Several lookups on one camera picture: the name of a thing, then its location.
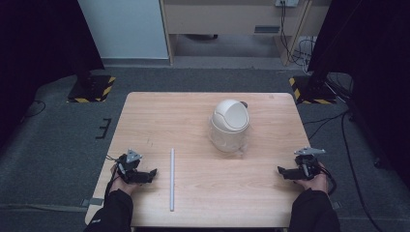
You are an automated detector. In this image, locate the long black floor cable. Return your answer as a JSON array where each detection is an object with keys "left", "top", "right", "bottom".
[{"left": 340, "top": 110, "right": 385, "bottom": 232}]

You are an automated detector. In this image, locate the black curtain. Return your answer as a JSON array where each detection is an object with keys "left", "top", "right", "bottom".
[
  {"left": 307, "top": 0, "right": 410, "bottom": 189},
  {"left": 0, "top": 0, "right": 105, "bottom": 150}
]

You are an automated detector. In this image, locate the light wooden desk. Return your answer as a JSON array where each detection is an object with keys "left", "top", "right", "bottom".
[{"left": 160, "top": 0, "right": 333, "bottom": 68}]

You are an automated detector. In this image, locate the white wall panel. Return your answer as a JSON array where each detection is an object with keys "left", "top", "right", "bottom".
[{"left": 77, "top": 0, "right": 170, "bottom": 60}]

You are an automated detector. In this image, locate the long white stick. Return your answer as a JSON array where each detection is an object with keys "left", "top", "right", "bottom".
[{"left": 169, "top": 147, "right": 176, "bottom": 213}]

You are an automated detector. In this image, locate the white cable bundle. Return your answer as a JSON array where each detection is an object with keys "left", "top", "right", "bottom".
[{"left": 298, "top": 38, "right": 317, "bottom": 66}]

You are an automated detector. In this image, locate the person's right hand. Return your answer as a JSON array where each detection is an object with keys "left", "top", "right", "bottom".
[{"left": 293, "top": 161, "right": 330, "bottom": 195}]

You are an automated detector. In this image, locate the dark vent grille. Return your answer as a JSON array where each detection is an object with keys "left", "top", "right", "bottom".
[{"left": 253, "top": 25, "right": 281, "bottom": 35}]

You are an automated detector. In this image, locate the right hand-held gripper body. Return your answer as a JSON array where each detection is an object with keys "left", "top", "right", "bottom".
[{"left": 293, "top": 146, "right": 327, "bottom": 181}]

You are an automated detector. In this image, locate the hand-held gripper cable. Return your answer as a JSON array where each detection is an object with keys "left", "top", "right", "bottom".
[
  {"left": 318, "top": 165, "right": 337, "bottom": 196},
  {"left": 103, "top": 154, "right": 121, "bottom": 198}
]

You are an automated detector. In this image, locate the right hand-held gripper cable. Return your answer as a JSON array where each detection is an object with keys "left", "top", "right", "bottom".
[{"left": 318, "top": 165, "right": 337, "bottom": 196}]

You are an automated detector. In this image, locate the thin black floor cable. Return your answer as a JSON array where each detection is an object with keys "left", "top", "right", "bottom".
[{"left": 302, "top": 108, "right": 351, "bottom": 140}]

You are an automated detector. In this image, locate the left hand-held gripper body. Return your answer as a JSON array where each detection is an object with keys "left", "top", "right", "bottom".
[{"left": 115, "top": 148, "right": 144, "bottom": 184}]

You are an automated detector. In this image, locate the grey power strip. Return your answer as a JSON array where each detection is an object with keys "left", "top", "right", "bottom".
[{"left": 275, "top": 0, "right": 300, "bottom": 9}]

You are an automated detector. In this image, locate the white swing-lid trash bin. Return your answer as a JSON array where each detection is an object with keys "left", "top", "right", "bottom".
[{"left": 208, "top": 99, "right": 250, "bottom": 154}]

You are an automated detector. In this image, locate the black looped floor cable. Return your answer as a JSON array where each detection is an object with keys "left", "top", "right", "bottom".
[{"left": 19, "top": 99, "right": 47, "bottom": 123}]

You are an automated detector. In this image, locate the black cable bundle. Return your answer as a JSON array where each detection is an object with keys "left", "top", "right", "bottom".
[{"left": 278, "top": 2, "right": 311, "bottom": 68}]

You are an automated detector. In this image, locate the left hand-held gripper cable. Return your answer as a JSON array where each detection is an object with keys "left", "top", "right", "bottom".
[{"left": 103, "top": 154, "right": 121, "bottom": 198}]

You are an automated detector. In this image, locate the person's left hand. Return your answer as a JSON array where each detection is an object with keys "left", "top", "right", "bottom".
[{"left": 109, "top": 164, "right": 143, "bottom": 196}]

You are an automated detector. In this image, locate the black stand base striped tape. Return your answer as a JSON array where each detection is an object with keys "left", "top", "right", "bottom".
[
  {"left": 66, "top": 74, "right": 117, "bottom": 104},
  {"left": 288, "top": 74, "right": 338, "bottom": 105}
]

